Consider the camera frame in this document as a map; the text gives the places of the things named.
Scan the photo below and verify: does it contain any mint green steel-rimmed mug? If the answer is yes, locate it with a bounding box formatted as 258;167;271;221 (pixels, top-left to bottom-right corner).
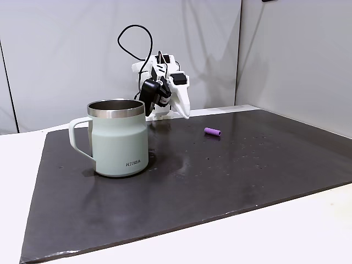
68;99;150;178

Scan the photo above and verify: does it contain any black oval webcam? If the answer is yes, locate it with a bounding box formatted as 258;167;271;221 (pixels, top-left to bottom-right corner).
138;79;162;117

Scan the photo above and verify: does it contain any black mat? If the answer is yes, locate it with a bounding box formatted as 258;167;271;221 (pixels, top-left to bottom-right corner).
19;109;352;264

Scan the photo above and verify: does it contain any purple pen grip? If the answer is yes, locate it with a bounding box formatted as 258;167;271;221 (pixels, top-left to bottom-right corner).
203;127;222;137

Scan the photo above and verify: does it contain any black cable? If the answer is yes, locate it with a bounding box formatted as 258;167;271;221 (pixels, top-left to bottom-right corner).
117;25;153;96

